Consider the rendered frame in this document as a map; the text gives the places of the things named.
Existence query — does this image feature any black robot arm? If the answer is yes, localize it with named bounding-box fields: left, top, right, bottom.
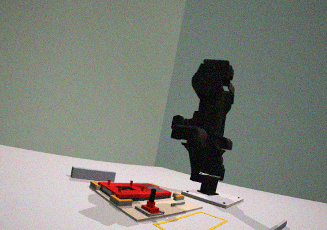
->
left=171, top=59, right=234, bottom=196

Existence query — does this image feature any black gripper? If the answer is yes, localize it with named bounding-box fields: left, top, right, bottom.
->
left=171, top=106, right=233, bottom=178

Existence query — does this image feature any black and white wheel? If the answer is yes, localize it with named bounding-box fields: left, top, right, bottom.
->
left=190, top=172, right=209, bottom=183

